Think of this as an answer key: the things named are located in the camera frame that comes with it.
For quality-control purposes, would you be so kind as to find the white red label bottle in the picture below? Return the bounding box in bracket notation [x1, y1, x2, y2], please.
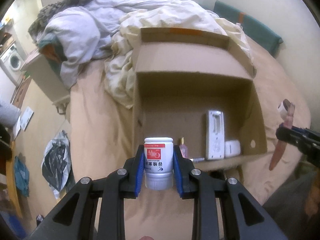
[144, 137, 173, 191]

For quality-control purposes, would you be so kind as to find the small white tape roll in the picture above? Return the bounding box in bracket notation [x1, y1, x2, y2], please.
[277, 99, 291, 120]

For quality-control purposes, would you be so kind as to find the white rectangular device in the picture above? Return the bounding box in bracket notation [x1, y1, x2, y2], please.
[206, 110, 225, 161]

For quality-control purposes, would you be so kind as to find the small white rounded box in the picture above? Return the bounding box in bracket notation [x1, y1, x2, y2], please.
[225, 140, 241, 158]

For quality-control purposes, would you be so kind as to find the black plastic bag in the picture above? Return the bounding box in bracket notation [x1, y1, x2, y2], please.
[41, 130, 75, 199]

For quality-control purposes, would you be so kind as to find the large brown cardboard box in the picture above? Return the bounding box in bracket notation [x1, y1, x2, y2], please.
[132, 28, 267, 167]

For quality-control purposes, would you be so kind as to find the blue cloth on floor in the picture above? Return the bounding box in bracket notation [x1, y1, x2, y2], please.
[14, 156, 29, 197]

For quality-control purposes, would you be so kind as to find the green cushion with orange stripe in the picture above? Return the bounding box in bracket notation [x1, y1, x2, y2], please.
[213, 0, 283, 57]

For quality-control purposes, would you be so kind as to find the white paper on floor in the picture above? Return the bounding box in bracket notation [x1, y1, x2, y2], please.
[20, 107, 34, 131]

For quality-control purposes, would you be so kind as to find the small brown bedside box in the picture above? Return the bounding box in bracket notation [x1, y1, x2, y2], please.
[21, 49, 70, 103]

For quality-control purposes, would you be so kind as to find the light grey duvet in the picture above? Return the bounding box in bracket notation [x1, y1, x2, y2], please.
[37, 0, 190, 90]

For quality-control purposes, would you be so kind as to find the cream crumpled blanket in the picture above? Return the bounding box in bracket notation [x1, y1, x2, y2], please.
[104, 0, 253, 109]

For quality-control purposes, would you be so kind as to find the white washing machine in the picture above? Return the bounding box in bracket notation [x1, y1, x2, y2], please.
[1, 42, 24, 87]

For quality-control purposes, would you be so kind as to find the dark grey knitted blanket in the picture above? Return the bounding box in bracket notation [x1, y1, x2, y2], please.
[28, 0, 93, 43]

